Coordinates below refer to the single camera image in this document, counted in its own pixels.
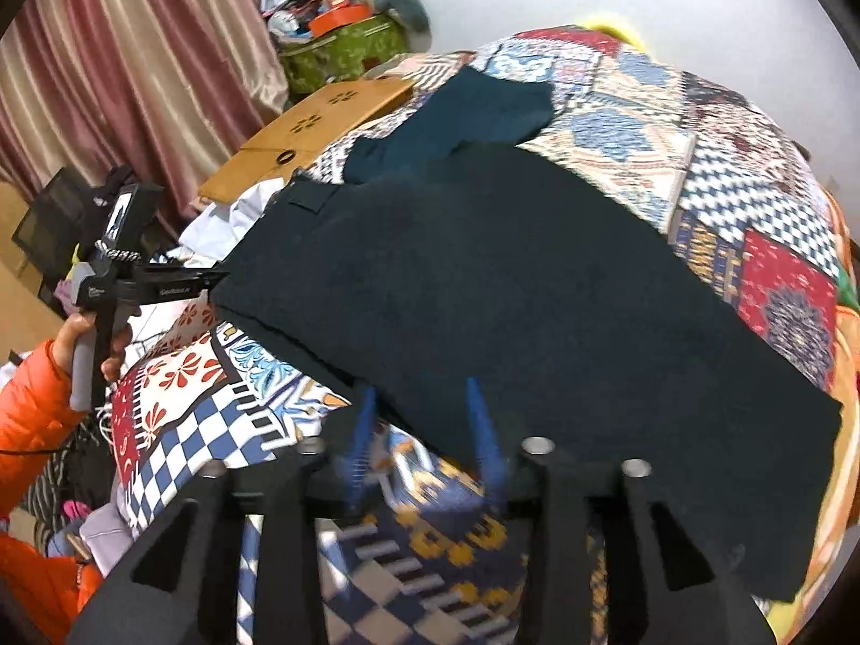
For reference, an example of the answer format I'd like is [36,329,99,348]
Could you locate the white cloth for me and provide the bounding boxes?
[178,178,291,268]

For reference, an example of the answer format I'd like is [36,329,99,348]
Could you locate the person's left hand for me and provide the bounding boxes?
[52,309,137,385]

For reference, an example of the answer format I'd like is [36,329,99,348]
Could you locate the lavender cloth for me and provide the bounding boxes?
[47,503,135,560]

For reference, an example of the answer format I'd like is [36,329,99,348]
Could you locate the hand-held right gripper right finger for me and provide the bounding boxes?
[463,376,780,645]

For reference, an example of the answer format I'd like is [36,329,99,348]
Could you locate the teal garment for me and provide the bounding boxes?
[345,66,556,184]

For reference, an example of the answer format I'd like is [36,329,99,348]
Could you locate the green patterned storage bag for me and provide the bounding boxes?
[277,10,412,96]

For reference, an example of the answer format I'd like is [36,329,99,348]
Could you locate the black mesh chair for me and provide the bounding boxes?
[12,164,135,300]

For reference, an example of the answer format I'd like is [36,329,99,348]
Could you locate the pink striped curtain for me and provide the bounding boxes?
[0,0,291,243]

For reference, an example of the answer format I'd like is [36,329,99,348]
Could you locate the striped dark cloth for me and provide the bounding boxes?
[20,410,117,532]

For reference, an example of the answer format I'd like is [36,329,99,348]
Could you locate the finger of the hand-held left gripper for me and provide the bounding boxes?
[134,267,231,298]

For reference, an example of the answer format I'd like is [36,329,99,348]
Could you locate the patchwork printed blanket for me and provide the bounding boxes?
[111,25,860,645]

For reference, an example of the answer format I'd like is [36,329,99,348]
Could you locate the wooden lap desk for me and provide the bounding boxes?
[198,77,418,206]

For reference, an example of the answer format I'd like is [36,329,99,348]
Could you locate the yellow plush item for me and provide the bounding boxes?
[583,9,651,53]

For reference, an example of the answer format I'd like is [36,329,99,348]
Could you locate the person's orange jacket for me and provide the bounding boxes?
[0,529,103,645]

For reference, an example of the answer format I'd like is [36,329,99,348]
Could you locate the dark navy pants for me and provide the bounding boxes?
[210,141,844,604]

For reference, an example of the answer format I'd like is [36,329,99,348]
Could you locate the orange box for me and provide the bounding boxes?
[309,3,372,39]

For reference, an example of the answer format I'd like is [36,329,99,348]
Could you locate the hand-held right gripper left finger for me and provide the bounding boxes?
[67,386,381,645]

